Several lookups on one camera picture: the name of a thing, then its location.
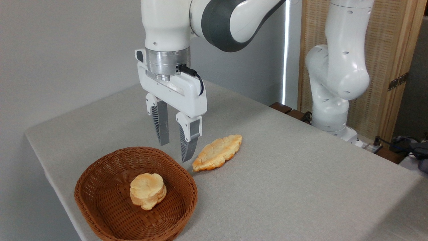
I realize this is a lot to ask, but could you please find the dark grey device with cables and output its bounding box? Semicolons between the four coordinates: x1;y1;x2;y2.
391;135;428;173

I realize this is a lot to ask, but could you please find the metal screen hinge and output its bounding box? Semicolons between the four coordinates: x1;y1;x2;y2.
388;72;409;91

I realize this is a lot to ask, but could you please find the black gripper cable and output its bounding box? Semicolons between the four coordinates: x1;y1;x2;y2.
177;64;204;96

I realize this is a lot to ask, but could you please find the round stacked bread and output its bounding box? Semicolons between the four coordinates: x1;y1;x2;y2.
130;173;167;211

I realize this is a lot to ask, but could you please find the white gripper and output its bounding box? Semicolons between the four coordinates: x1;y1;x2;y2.
135;49;208;163

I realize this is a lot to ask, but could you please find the dark brown wooden block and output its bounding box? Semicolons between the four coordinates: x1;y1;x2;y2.
374;147;406;165
270;102;293;114
287;109;312;125

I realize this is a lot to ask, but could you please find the long golden bread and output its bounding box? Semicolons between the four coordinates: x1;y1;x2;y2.
192;135;243;172

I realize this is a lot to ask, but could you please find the wooden rattan folding screen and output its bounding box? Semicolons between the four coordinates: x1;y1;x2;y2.
298;0;428;143

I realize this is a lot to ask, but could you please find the brown wicker basket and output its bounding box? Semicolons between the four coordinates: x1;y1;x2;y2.
74;147;198;241

